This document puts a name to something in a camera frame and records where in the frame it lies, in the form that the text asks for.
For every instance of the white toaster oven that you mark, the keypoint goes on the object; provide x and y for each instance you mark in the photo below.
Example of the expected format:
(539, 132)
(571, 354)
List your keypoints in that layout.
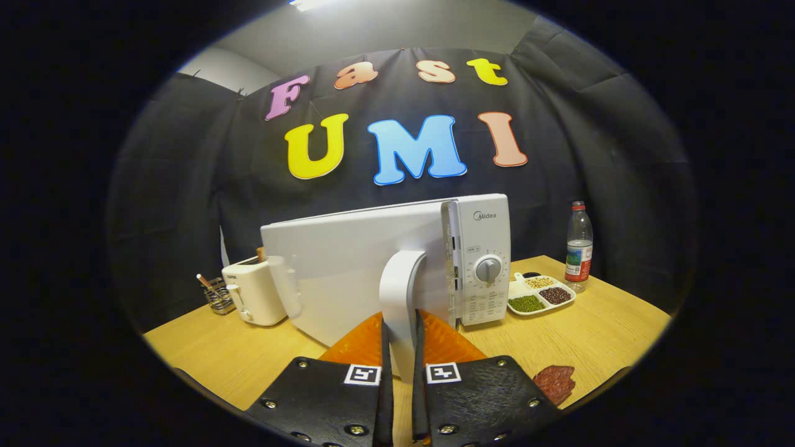
(348, 273)

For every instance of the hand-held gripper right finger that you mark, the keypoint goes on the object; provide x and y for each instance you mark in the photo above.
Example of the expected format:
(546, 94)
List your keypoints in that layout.
(420, 403)

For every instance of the white bread toaster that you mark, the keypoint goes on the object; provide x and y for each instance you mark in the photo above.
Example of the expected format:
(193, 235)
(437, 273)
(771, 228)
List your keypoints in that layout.
(254, 298)

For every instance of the red meat slice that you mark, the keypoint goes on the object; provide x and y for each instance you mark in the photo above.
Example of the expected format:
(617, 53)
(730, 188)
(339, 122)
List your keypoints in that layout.
(556, 382)

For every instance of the clear plastic water bottle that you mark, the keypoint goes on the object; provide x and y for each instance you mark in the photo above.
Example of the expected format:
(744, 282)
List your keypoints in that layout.
(579, 254)

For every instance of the white divided bean dish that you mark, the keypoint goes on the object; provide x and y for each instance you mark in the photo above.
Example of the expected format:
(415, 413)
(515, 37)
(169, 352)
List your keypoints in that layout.
(534, 301)

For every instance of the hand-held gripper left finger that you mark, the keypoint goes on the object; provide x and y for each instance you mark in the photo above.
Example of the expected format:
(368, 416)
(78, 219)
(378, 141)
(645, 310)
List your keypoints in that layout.
(386, 403)

